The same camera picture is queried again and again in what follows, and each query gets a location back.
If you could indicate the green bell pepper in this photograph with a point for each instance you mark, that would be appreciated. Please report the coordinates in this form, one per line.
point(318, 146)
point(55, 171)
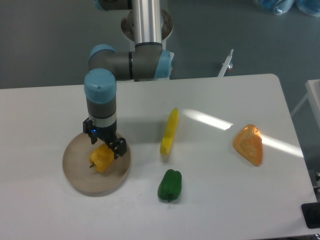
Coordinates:
point(170, 186)

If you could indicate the white pedestal support strut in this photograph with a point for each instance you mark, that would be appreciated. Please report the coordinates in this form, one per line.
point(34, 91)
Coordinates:
point(227, 64)

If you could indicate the beige round plate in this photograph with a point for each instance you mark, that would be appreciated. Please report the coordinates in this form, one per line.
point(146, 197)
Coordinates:
point(83, 174)

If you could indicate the black device at table edge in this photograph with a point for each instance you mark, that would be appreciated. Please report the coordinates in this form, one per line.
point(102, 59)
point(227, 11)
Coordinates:
point(311, 214)

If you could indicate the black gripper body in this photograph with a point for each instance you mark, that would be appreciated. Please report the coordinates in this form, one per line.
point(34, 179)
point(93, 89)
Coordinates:
point(103, 133)

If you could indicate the orange pumpkin slice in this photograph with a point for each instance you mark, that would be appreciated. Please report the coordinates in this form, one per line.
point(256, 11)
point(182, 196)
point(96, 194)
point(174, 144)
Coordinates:
point(248, 143)

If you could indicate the yellow corn cob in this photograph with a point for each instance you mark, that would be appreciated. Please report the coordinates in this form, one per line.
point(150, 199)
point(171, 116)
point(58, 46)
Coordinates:
point(170, 132)

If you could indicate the blue plastic bag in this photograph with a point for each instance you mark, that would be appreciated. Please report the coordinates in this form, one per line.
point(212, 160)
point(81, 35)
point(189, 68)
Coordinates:
point(309, 7)
point(276, 7)

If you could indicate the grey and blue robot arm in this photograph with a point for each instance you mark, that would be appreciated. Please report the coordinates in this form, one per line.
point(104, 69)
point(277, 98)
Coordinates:
point(106, 66)

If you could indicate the white side table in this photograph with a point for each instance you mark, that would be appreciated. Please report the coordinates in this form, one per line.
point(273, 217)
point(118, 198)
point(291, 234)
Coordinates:
point(313, 97)

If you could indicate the yellow bell pepper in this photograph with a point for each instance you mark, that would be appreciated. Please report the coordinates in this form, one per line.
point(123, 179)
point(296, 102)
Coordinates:
point(101, 158)

